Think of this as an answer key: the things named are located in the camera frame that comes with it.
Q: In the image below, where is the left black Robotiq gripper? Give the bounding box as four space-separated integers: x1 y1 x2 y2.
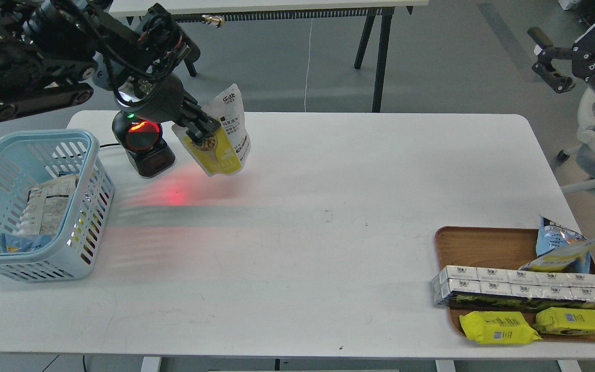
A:
117 75 221 142

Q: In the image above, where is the yellow white snack pouch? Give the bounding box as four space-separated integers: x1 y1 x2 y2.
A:
171 83 250 177

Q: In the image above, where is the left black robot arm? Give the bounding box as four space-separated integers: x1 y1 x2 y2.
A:
0 1 220 144

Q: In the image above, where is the blue snack bag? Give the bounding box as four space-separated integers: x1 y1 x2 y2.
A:
535 215 592 274

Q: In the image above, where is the white snack packet in basket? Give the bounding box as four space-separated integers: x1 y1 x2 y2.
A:
14 174 80 236

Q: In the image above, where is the light blue plastic basket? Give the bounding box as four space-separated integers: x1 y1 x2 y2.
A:
0 129 114 282

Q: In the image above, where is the yellow silver snack pouch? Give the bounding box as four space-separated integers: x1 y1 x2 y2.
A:
519 237 595 274

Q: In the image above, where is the blue snack packet in basket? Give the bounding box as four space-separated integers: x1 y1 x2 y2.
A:
0 233 54 253

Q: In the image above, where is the black barcode scanner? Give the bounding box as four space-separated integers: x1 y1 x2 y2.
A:
112 111 176 178

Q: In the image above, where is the background black-legged table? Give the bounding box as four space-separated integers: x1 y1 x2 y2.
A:
107 0 430 113

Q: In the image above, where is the brown wooden tray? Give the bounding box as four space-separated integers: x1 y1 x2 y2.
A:
434 226 595 343

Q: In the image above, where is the silver boxed multipack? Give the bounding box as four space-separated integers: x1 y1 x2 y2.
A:
430 265 595 313

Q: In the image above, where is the yellow wrapped pack right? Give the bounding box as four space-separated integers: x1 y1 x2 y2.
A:
532 307 595 336

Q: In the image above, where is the yellow wrapped pack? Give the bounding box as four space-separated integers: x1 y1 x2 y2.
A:
532 307 595 336
459 311 542 345

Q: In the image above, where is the yellow wrapped pack left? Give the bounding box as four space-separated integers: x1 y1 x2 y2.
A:
459 311 542 345

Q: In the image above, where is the white hanging cable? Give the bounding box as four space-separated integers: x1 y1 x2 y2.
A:
304 18 314 113

